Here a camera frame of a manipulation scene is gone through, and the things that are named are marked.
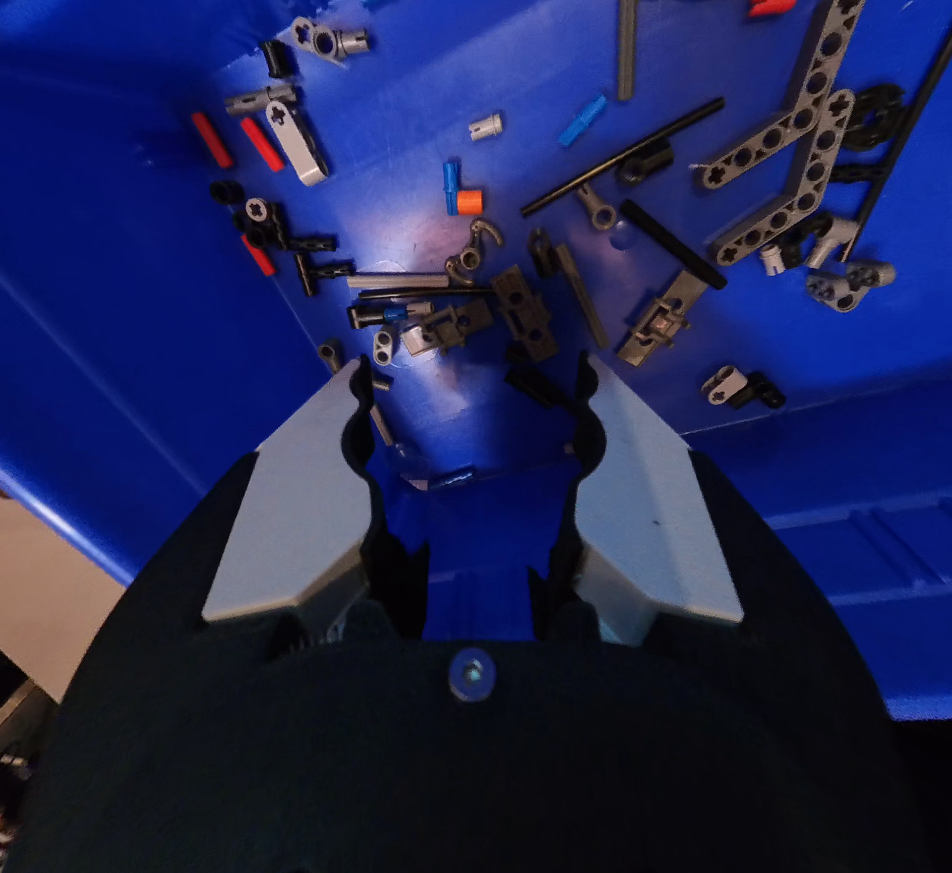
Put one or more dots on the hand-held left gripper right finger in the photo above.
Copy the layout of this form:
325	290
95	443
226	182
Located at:
647	516

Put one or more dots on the orange bush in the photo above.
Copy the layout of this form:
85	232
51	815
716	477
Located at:
470	202

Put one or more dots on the short blue pin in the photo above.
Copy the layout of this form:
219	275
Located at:
581	122

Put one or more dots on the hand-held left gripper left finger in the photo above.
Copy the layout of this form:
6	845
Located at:
297	516

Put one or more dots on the long thin black axle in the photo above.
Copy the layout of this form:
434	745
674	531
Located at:
625	155
900	137

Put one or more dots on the round black disc piece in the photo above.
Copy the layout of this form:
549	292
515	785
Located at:
885	116

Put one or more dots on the black pin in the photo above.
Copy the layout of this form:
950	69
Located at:
855	172

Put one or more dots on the small black connector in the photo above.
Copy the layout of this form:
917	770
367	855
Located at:
275	59

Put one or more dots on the grey bent liftarm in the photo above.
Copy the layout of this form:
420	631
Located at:
827	144
833	40

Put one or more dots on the grey pin connector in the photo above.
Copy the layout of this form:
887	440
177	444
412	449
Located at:
327	40

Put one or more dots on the dark grey holed plate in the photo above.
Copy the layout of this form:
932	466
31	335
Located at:
524	311
446	326

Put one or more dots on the dark grey axle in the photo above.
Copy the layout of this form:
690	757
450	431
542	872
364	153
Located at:
628	25

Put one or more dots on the small black oval bush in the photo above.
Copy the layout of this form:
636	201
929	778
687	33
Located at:
227	192

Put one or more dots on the small light grey pin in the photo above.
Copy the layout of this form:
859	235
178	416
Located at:
486	127

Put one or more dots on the dark grey axle pin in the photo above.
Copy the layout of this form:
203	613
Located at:
256	102

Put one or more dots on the light grey thin liftarm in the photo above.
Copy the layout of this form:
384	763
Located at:
301	152

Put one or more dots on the light grey two-hole connector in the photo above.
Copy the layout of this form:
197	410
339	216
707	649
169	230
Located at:
383	347
725	386

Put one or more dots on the black connector piece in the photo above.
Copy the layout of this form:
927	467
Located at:
541	252

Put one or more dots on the small red connector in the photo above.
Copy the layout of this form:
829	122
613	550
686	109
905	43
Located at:
773	1

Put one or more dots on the blue plastic bin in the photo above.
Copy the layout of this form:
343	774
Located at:
149	293

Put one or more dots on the black pin connector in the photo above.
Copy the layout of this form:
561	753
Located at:
766	391

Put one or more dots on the short red axle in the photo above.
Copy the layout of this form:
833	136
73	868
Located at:
260	259

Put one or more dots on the grey perpendicular connector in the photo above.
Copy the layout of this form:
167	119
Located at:
840	289

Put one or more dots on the light grey elbow connector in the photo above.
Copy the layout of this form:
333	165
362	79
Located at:
829	241

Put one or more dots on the light grey axle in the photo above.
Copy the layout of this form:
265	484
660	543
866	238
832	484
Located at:
394	281

